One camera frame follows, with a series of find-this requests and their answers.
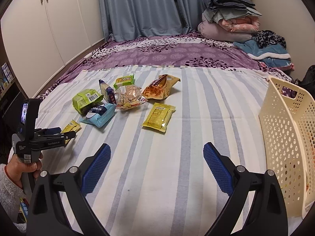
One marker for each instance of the person's left hand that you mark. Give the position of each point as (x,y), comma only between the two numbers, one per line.
(21,166)

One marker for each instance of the purple floral bed sheet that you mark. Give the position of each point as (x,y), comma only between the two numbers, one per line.
(160,54)

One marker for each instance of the small green snack packet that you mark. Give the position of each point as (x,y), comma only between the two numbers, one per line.
(124,80)

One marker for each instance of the leopard print cloth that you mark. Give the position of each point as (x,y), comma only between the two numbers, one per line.
(269,39)

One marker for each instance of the blue white snack box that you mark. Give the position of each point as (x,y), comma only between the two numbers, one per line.
(107,91)

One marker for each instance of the striped bed sheet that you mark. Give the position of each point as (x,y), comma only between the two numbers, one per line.
(160,152)

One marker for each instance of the brown orange snack bag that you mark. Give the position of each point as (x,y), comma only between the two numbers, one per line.
(158,87)

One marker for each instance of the mauve pillow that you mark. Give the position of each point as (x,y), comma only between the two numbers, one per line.
(216,33)

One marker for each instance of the large yellow snack packet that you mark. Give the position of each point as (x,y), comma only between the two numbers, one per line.
(158,114)

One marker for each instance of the large green snack packet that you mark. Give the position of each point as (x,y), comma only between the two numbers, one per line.
(85,100)

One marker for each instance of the small yellow snack packet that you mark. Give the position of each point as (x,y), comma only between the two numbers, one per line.
(71,127)

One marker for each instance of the blue fleece blanket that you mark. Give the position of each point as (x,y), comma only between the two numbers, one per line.
(265,52)

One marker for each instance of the clear bag of crackers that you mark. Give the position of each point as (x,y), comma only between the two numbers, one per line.
(129,97)

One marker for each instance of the light blue snack packet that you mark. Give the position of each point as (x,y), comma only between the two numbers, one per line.
(99,115)

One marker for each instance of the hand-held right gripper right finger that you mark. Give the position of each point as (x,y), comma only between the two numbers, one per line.
(216,163)

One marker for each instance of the black handbag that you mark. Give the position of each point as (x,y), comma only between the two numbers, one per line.
(308,78)

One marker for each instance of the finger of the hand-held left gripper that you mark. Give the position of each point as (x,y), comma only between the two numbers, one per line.
(50,130)
(67,135)

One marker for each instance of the pink floral folded quilt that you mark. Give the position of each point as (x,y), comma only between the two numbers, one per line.
(241,25)

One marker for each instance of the dark side cabinet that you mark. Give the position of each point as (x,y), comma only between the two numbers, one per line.
(11,103)

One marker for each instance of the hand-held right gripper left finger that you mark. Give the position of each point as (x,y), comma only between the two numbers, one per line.
(98,163)

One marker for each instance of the white wardrobe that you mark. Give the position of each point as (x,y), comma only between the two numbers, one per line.
(56,22)

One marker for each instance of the person's left forearm fuzzy sleeve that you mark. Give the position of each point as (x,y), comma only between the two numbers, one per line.
(9,186)

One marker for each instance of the light green folded blanket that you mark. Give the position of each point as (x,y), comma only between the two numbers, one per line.
(221,14)

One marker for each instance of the cream perforated plastic basket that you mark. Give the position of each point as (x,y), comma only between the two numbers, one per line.
(283,147)

